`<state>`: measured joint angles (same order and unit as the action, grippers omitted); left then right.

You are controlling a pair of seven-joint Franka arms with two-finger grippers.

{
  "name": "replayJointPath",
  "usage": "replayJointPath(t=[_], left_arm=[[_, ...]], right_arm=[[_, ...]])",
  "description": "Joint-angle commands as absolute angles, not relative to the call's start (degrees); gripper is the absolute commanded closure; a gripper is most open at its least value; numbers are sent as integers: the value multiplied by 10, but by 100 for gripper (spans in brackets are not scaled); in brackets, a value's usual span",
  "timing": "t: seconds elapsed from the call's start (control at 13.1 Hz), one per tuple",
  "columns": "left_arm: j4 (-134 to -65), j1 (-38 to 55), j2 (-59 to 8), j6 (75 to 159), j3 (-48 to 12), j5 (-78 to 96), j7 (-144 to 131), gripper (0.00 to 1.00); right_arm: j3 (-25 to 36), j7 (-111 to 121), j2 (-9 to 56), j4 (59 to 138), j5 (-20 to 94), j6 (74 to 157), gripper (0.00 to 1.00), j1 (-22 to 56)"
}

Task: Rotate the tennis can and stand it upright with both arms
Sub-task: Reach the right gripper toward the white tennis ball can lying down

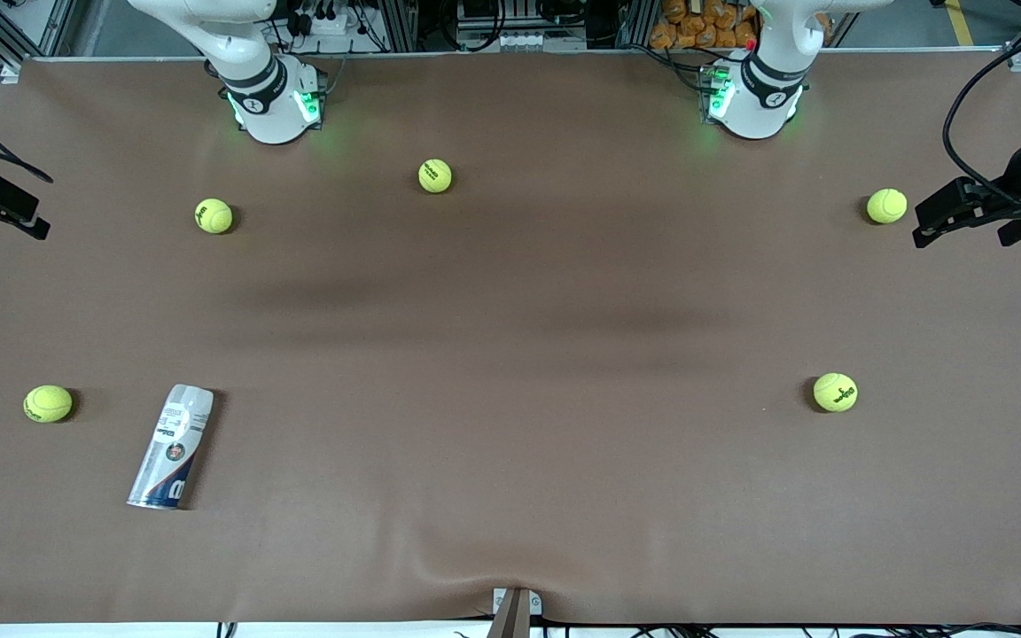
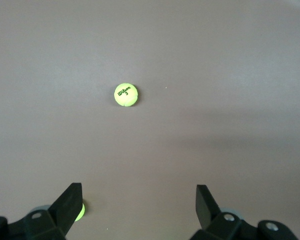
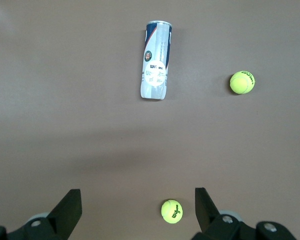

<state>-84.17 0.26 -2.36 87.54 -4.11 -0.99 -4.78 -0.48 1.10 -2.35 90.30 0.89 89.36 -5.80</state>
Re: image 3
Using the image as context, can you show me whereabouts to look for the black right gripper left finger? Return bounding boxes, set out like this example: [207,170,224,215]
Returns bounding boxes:
[0,188,83,240]

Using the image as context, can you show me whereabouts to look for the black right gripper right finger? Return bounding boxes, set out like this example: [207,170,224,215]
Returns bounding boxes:
[191,187,299,240]

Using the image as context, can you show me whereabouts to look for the clear Wilson tennis ball can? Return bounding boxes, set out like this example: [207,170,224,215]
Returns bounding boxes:
[139,20,174,101]

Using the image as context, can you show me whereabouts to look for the yellow-green tennis ball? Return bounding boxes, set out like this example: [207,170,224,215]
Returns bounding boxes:
[160,198,184,224]
[229,70,256,95]

